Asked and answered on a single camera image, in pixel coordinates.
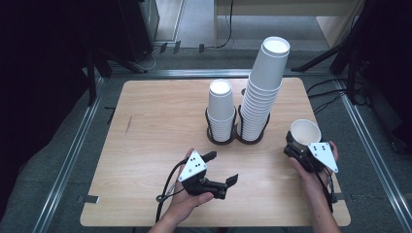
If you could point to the dark equipment stack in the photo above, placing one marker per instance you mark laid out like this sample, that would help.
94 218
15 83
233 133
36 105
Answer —
388 64

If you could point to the light wooden furniture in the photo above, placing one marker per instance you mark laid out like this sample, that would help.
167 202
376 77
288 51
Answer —
275 8

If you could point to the white paper cup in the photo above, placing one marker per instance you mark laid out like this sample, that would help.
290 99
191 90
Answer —
304 131

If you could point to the grey tape piece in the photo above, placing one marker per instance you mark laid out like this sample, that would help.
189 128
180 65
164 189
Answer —
89 199

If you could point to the short aluminium frame rail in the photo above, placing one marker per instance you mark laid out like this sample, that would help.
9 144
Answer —
178 73

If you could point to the black curtain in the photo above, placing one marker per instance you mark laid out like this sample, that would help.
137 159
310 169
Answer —
32 64

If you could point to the long aluminium frame rail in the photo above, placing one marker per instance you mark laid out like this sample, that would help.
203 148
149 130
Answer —
372 155
69 161

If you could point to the dark cabinet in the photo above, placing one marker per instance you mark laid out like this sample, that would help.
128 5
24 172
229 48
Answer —
136 26

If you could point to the person's left hand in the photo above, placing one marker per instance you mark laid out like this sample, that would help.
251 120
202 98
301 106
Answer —
184 204

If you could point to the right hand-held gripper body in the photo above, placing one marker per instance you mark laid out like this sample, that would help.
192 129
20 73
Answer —
320 153

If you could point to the black stand legs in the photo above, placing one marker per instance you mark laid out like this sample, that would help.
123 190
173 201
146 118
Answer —
91 81

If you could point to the short stack of cups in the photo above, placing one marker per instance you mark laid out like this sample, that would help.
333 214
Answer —
221 106

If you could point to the black tripod stand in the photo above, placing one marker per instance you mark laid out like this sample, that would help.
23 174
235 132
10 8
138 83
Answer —
320 58

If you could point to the person's right hand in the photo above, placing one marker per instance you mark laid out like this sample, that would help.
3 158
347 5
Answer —
312 181

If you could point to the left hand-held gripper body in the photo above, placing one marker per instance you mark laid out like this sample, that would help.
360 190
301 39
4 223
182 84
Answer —
194 168

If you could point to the tall stack of cups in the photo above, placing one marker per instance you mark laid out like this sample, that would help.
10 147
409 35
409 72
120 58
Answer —
267 71

